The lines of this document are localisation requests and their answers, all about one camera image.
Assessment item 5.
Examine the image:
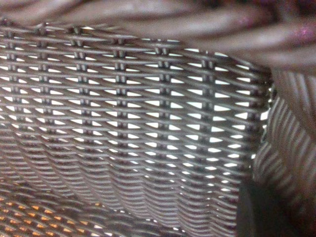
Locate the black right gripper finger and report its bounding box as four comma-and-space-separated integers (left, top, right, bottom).
236, 181, 279, 237

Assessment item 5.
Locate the orange wicker basket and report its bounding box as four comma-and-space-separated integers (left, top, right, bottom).
0, 195, 104, 237

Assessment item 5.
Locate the dark brown wicker basket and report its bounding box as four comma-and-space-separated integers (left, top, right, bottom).
0, 0, 316, 237

